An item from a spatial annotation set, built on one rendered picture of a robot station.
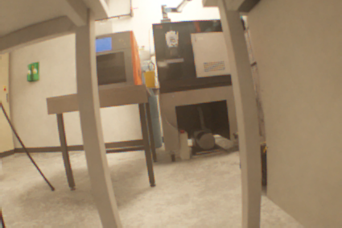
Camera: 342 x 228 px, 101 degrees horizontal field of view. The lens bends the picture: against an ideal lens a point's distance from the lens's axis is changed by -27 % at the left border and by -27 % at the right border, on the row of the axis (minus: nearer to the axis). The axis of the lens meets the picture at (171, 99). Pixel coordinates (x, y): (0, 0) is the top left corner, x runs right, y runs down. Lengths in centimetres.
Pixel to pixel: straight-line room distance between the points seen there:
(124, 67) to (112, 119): 186
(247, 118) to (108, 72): 105
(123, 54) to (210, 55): 99
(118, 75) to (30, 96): 274
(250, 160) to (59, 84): 329
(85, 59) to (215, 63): 163
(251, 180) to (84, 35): 65
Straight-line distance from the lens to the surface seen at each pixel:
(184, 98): 185
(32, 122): 385
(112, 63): 139
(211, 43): 209
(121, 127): 312
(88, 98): 55
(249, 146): 58
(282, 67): 52
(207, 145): 205
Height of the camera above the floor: 54
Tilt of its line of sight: 2 degrees up
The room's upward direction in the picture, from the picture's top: 7 degrees counter-clockwise
